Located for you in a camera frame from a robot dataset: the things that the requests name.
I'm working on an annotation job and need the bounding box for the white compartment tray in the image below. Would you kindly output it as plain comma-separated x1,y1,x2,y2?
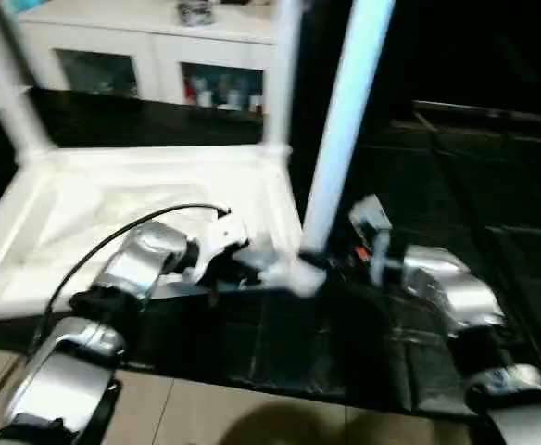
0,144,329,325

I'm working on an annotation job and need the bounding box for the black work mat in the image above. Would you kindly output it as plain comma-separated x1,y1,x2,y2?
0,88,541,418

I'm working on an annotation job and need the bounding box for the long black bar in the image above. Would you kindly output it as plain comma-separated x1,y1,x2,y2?
413,100,541,128

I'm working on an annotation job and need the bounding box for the white glass-door cabinet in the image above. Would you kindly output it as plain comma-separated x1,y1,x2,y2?
16,0,292,114

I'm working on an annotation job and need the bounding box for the silver crumpled object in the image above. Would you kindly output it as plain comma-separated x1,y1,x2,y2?
177,0,218,27

